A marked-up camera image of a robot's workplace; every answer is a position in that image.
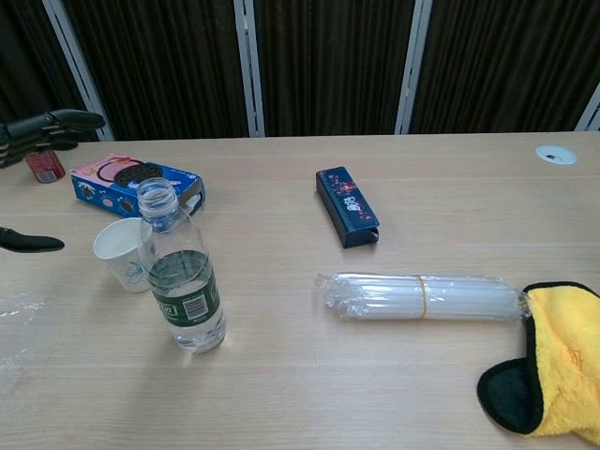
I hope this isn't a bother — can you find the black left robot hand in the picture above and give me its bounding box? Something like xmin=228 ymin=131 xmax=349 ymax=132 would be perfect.
xmin=0 ymin=109 xmax=107 ymax=255

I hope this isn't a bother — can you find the clear water bottle green label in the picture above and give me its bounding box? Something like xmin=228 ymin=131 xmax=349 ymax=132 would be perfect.
xmin=135 ymin=176 xmax=228 ymax=354

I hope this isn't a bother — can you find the white paper cup blue flower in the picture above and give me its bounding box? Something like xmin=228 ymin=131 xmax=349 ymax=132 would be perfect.
xmin=93 ymin=217 xmax=158 ymax=294

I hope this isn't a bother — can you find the red soda can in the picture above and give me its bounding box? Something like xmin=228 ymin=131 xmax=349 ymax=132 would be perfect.
xmin=24 ymin=149 xmax=67 ymax=184

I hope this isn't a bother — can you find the blue Oreo cookie box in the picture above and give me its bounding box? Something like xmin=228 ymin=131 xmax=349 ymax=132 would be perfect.
xmin=69 ymin=153 xmax=207 ymax=235

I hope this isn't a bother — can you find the dark blue narrow box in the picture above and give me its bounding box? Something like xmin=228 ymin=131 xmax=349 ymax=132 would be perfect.
xmin=315 ymin=165 xmax=381 ymax=250

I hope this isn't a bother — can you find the clear pack of white straws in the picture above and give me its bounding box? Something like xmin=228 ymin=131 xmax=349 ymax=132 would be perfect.
xmin=316 ymin=271 xmax=533 ymax=325

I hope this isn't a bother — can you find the yellow rubber band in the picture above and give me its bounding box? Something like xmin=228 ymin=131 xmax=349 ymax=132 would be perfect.
xmin=417 ymin=275 xmax=430 ymax=322

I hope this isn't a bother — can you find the yellow and black microfiber cloth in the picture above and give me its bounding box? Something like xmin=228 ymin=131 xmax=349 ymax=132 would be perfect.
xmin=476 ymin=280 xmax=600 ymax=446

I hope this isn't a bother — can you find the grey metal partition post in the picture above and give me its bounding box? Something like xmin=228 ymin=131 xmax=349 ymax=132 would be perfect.
xmin=232 ymin=0 xmax=266 ymax=139
xmin=41 ymin=0 xmax=115 ymax=142
xmin=394 ymin=0 xmax=433 ymax=136
xmin=574 ymin=80 xmax=600 ymax=133

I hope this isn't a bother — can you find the white table cable grommet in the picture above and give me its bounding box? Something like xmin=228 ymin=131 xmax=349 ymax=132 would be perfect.
xmin=534 ymin=143 xmax=578 ymax=166

